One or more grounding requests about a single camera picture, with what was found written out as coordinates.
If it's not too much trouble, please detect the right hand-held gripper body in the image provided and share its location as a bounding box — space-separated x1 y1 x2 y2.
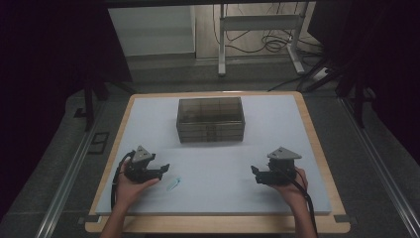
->
256 146 303 186

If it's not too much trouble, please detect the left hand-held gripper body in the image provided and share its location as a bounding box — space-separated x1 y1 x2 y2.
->
124 145 163 184

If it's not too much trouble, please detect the small clear blue tube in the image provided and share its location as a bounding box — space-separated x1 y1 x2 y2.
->
165 176 183 192

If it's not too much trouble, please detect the smoky plastic drawer cabinet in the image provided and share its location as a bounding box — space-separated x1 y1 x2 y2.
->
175 96 247 144

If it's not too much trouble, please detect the person's right hand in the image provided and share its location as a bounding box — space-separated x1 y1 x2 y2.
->
271 167 310 208

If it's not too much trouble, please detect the person's left hand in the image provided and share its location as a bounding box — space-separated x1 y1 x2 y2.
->
115 161 161 210

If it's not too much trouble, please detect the white foam board mat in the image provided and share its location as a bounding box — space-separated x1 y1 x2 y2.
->
94 94 333 216

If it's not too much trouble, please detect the wooden table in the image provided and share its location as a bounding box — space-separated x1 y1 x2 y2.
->
84 90 352 235

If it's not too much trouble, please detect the grey tape strip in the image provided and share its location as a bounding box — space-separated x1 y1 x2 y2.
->
333 213 359 224
77 214 101 226

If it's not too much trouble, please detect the black stand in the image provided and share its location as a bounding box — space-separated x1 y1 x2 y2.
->
73 73 137 133
296 58 378 130

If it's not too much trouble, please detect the white power strip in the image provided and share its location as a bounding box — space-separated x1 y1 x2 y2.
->
311 66 330 82

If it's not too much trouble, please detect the white panel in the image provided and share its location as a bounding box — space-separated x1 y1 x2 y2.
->
107 5 197 58

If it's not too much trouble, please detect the dark curtain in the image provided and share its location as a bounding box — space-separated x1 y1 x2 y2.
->
0 0 134 221
306 0 420 167

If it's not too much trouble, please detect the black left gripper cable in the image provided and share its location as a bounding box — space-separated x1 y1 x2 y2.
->
110 150 137 211

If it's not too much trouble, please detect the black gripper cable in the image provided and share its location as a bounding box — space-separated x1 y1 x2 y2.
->
110 150 137 211
275 164 320 238

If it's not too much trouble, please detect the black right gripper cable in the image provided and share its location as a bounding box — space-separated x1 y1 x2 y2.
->
275 164 320 238

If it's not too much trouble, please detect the metal floor rail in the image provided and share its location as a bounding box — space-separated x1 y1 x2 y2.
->
34 98 107 238
339 96 420 238

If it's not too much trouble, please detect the tangle of black floor cables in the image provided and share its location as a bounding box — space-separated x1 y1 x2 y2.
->
212 2 326 67

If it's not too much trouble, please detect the white metal desk frame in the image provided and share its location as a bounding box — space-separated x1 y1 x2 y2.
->
217 3 306 77

